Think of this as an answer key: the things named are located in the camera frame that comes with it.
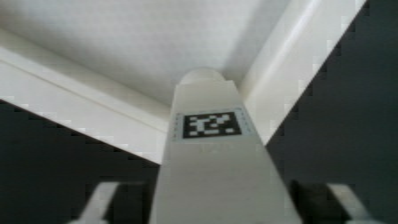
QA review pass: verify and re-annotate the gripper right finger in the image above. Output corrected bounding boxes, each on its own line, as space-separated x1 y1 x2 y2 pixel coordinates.
290 179 390 224

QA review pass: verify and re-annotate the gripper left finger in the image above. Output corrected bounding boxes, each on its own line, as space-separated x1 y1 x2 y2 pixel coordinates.
65 180 148 224

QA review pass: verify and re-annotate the white desk leg with tag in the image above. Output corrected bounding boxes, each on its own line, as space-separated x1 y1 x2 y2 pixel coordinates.
150 68 304 224

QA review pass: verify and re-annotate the white desk tabletop tray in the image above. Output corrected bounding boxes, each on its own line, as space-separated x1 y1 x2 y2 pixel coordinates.
0 0 367 160

